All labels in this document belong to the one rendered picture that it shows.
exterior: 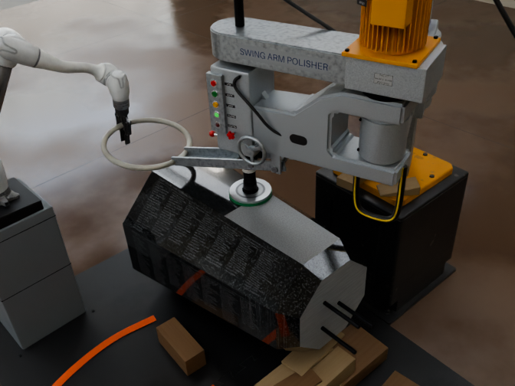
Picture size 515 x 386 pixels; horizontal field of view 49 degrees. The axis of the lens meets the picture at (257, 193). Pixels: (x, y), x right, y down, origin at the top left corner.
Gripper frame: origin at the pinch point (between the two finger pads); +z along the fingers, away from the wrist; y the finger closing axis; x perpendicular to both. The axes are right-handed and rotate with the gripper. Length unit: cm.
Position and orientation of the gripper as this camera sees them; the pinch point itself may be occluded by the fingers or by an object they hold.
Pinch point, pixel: (125, 137)
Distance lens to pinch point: 337.0
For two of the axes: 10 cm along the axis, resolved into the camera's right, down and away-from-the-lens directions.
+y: 7.0, 4.9, -5.2
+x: 7.1, -4.2, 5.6
